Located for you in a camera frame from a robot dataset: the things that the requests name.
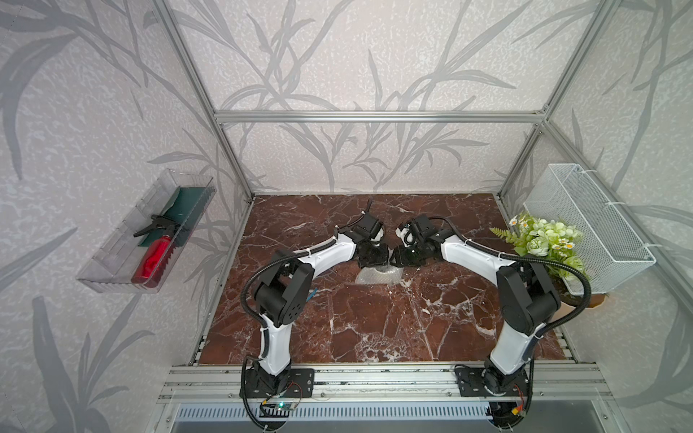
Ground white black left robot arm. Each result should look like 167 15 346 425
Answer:
240 211 389 398

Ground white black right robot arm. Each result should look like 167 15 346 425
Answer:
390 215 561 396

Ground red black pruning shears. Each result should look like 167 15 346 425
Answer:
131 215 180 289

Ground clear bubble wrap sheet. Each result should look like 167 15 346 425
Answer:
355 265 404 286

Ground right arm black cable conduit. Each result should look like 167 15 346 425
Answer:
427 215 592 339

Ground green white artificial flowers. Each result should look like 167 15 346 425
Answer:
490 212 587 275

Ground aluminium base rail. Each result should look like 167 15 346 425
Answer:
156 361 615 404

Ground white wire mesh basket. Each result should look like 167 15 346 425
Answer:
523 163 656 294

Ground blue garden fork wooden handle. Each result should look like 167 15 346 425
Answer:
306 288 319 302

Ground green card in tray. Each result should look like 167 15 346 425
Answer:
139 187 209 249

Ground clear plastic wall tray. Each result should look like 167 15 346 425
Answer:
77 169 217 294

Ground green circuit board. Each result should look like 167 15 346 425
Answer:
259 401 300 419

